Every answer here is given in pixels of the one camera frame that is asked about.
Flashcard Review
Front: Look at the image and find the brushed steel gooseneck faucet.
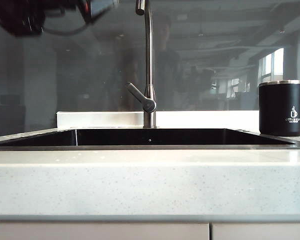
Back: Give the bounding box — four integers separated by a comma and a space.
135, 0, 158, 129

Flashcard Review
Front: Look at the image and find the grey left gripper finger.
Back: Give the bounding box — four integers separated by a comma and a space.
90, 0, 120, 21

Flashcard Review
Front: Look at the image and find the wide beige cabinet door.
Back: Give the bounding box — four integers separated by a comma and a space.
0, 222, 210, 240

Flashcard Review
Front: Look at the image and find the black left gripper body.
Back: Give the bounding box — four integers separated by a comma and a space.
80, 0, 94, 25

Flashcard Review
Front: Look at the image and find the narrow beige cabinet door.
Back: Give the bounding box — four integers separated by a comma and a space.
211, 222, 300, 240

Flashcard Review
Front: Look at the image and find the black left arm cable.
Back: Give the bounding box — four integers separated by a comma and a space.
41, 19, 91, 36

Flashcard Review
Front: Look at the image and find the black steel mug with logo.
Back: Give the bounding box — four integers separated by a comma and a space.
258, 79, 300, 138

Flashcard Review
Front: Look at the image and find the steel faucet lever handle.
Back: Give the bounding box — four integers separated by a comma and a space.
125, 82, 158, 113

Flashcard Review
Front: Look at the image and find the black undermount sink basin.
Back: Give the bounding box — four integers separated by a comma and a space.
0, 128, 298, 152

